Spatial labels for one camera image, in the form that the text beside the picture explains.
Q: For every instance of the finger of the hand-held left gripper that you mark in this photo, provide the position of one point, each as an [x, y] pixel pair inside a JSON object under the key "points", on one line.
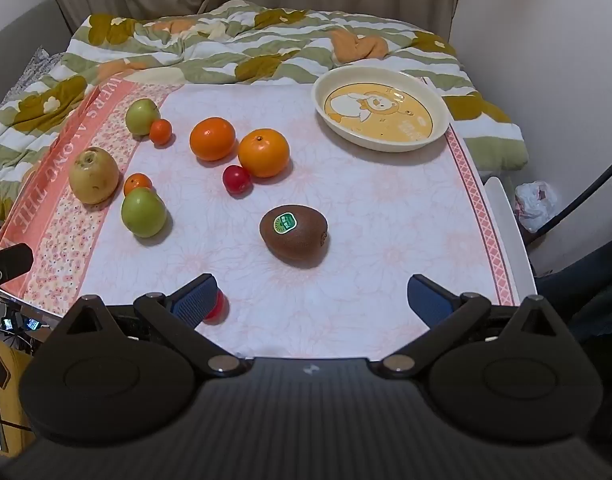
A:
{"points": [[11, 262]]}

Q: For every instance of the brown kiwi with green sticker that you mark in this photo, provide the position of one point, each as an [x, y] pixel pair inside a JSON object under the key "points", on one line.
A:
{"points": [[294, 237]]}

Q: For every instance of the large orange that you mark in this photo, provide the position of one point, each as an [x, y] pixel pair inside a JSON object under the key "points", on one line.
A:
{"points": [[212, 138], [263, 153]]}

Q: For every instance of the green striped floral blanket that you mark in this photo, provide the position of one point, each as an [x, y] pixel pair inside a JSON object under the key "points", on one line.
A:
{"points": [[236, 45]]}

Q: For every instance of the dark cloth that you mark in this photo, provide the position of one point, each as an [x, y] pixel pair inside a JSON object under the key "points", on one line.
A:
{"points": [[581, 285]]}

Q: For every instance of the small orange mandarin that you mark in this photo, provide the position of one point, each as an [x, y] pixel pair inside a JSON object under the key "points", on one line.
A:
{"points": [[137, 182], [161, 131]]}

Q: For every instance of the yellow-brown pear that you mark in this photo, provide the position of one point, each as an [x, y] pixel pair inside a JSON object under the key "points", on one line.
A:
{"points": [[93, 175]]}

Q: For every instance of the white plastic bag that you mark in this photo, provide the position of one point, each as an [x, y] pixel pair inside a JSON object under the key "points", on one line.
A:
{"points": [[535, 205]]}

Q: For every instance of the green apple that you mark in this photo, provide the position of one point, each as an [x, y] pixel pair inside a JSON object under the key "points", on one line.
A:
{"points": [[142, 116], [143, 212]]}

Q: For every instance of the yellow object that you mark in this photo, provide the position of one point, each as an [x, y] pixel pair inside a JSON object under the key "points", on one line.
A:
{"points": [[6, 390]]}

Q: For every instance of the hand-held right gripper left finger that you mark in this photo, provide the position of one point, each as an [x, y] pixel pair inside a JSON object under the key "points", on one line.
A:
{"points": [[198, 301]]}

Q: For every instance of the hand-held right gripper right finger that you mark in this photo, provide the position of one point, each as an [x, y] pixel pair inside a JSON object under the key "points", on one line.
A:
{"points": [[427, 301]]}

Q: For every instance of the red cherry tomato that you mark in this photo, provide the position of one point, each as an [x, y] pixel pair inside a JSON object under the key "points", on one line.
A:
{"points": [[236, 179], [217, 307]]}

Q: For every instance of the cream plate with cartoon print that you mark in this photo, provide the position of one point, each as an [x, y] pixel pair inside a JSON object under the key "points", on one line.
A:
{"points": [[381, 110]]}

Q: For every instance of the grey patterned cloth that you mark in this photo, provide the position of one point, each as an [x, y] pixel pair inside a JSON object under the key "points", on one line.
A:
{"points": [[36, 67]]}

